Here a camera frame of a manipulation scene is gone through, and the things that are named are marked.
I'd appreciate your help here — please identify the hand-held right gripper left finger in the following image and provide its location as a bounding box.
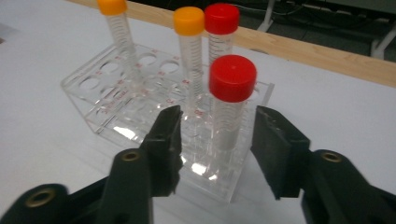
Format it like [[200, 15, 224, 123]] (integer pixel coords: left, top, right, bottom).
[[104, 105, 185, 224]]

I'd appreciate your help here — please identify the red-capped clear tube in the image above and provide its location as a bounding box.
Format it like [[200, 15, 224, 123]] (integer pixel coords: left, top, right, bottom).
[[204, 3, 241, 68], [208, 54, 258, 178]]

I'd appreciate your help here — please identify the orange-capped clear tube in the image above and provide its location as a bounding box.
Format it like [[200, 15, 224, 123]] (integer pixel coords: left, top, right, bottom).
[[173, 7, 206, 120], [96, 0, 146, 92]]

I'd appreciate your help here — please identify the clear acrylic tube rack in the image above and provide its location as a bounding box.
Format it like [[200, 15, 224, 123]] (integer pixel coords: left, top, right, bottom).
[[60, 43, 276, 204]]

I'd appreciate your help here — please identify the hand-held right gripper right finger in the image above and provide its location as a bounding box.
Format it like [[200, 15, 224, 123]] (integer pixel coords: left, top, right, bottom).
[[250, 105, 372, 224]]

